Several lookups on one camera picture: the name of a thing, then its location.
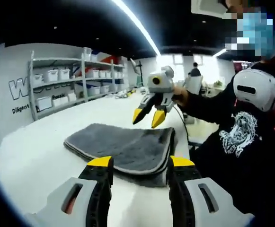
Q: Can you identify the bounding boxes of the short ceiling light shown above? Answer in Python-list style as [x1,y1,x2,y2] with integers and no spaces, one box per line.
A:
[212,48,228,58]

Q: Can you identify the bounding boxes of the rows of white storage boxes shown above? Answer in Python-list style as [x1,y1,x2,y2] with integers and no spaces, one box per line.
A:
[32,47,125,112]

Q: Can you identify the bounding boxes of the grey towel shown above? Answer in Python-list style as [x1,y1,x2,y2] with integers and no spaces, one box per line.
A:
[63,122,177,188]

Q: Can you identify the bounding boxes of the white device with yellow parts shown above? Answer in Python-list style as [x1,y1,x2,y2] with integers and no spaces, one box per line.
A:
[121,87,138,98]

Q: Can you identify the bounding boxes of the grey metal shelving rack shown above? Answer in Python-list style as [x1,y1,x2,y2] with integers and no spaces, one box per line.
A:
[27,48,126,122]

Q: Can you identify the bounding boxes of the white chest-worn device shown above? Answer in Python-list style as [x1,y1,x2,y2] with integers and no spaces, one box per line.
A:
[233,67,275,113]

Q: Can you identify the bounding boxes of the white office chair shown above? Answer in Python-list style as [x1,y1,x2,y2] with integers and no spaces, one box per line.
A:
[184,75,204,96]

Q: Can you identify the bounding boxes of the ceiling air conditioner unit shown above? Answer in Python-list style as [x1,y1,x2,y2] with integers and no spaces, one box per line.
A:
[191,0,231,18]

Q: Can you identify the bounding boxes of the person's right hand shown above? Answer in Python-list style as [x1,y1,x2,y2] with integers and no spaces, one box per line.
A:
[171,85,190,107]

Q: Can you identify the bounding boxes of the black tripod stand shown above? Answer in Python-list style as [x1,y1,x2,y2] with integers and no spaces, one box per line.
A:
[129,58,145,89]

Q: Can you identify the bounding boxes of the long ceiling light strip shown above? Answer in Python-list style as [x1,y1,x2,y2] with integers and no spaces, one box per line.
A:
[110,0,162,57]

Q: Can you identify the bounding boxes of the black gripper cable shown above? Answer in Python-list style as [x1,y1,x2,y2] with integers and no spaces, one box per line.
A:
[172,104,191,148]

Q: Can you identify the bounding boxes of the person in black sweatshirt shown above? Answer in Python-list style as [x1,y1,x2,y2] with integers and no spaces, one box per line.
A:
[189,60,275,227]

